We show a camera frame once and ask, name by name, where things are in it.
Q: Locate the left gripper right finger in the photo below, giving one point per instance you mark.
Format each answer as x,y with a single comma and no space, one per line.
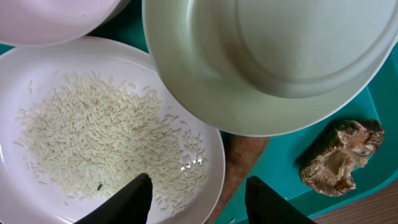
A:
266,206

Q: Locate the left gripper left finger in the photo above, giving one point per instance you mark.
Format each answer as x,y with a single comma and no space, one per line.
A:
130,205

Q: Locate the large white plate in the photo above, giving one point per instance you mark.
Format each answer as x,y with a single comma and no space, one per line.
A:
27,74

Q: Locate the orange carrot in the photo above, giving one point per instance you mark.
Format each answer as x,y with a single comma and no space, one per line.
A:
242,153

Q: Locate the pile of rice grains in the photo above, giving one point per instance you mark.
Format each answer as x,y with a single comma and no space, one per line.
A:
91,138

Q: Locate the brown food scrap chunk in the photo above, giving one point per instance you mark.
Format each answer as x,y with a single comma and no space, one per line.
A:
343,146

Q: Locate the pale green saucer plate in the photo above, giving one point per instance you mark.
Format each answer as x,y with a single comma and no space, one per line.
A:
230,106

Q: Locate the medium white plate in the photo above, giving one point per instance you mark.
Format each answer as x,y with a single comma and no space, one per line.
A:
37,23

